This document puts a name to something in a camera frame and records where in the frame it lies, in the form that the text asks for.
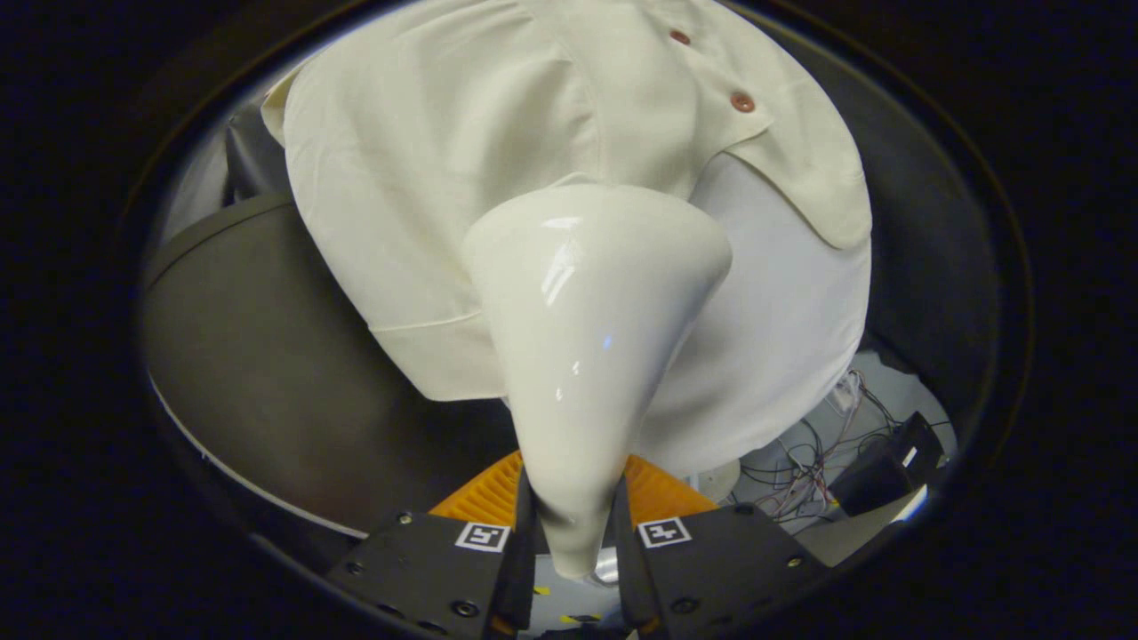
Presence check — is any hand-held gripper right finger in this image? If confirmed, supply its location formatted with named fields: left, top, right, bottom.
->
left=612, top=453, right=832, bottom=637

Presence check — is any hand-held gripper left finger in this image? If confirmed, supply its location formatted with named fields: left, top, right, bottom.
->
left=325, top=449, right=539, bottom=639

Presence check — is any white garment steamer head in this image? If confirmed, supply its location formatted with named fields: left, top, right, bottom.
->
left=461, top=184, right=734, bottom=580

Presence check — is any cream button-up shirt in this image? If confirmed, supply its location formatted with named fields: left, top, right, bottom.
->
left=260, top=0, right=874, bottom=403

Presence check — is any black power box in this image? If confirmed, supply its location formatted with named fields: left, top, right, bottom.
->
left=829, top=412, right=945, bottom=517

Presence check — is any white mannequin torso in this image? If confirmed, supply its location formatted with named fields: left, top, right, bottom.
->
left=636, top=151, right=872, bottom=476

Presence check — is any grey drawer cabinet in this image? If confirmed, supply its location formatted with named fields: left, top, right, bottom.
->
left=142, top=194, right=521, bottom=540

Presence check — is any tangle of cables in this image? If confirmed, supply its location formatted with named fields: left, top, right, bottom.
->
left=738, top=369, right=952, bottom=525

